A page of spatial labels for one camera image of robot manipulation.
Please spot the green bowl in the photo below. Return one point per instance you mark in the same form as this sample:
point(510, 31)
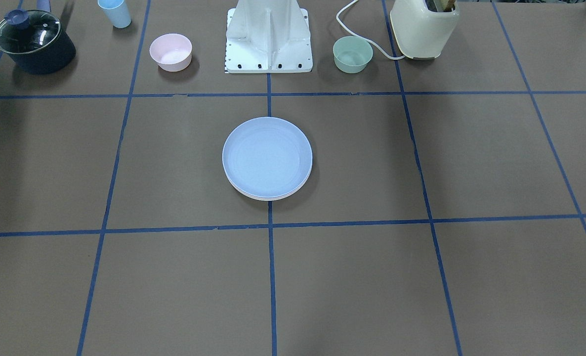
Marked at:
point(352, 54)

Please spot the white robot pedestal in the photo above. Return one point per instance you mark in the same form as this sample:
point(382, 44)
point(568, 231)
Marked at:
point(268, 37)

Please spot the cream toaster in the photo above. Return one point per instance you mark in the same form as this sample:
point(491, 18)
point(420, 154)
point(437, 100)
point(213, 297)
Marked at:
point(423, 27)

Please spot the pink plate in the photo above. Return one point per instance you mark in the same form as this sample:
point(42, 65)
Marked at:
point(266, 189)

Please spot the cream white plate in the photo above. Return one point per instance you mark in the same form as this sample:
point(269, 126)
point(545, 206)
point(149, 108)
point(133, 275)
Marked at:
point(264, 198)

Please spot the dark blue pot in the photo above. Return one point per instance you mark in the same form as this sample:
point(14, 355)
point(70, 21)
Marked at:
point(49, 59)

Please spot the light blue cup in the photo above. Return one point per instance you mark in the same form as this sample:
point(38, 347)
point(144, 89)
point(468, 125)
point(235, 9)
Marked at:
point(117, 12)

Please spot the glass pot lid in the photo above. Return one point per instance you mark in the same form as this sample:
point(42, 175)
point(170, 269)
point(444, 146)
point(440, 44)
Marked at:
point(26, 31)

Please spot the pink bowl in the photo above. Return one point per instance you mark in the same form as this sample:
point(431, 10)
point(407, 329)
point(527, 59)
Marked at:
point(172, 52)

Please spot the light blue plate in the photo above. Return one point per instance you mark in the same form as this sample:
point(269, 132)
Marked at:
point(267, 146)

